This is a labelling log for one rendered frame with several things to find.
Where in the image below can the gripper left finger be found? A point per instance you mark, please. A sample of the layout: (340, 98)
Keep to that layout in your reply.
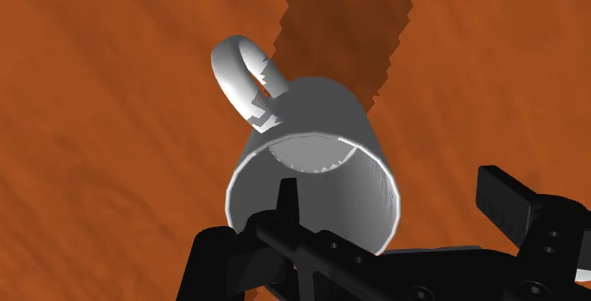
(277, 244)

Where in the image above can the white mug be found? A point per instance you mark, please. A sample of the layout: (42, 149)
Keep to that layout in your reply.
(323, 106)

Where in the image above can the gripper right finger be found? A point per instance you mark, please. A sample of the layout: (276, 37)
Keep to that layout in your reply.
(505, 203)

